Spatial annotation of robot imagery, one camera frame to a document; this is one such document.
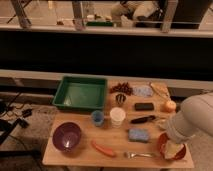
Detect blue sponge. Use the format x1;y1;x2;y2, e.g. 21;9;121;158
128;128;150;143

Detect silver metal fork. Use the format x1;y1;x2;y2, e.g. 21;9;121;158
124;152;155;158

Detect black cables on floor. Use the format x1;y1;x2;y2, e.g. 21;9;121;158
0;92;34;144

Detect small metal cup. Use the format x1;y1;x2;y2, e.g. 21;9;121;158
115;93;126;106

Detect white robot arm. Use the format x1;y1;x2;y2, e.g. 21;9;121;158
166;93;213;144

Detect yellow banana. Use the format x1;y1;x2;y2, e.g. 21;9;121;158
150;83;170;99

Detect black rectangular block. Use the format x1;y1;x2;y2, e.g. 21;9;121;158
134;103;154;111

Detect orange fruit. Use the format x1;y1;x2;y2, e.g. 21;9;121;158
164;100;176;112

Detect white plastic cup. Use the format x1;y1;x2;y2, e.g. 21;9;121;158
110;107;126;127

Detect black handled knife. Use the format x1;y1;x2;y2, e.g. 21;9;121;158
130;115;156;124

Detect clear plastic bag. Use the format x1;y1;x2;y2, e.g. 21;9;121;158
133;85;153;97

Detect green plastic tray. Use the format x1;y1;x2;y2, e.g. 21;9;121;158
52;76;107;111

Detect orange carrot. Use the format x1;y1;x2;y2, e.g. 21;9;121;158
91;141;116;157

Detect red bowl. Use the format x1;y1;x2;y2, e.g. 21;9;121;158
157;133;186;160

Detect blue plastic cup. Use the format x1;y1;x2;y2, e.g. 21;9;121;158
91;110;104;126

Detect purple bowl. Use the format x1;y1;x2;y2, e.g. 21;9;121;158
52;122;82;152

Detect bunch of red grapes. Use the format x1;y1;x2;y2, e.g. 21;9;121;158
110;82;133;95

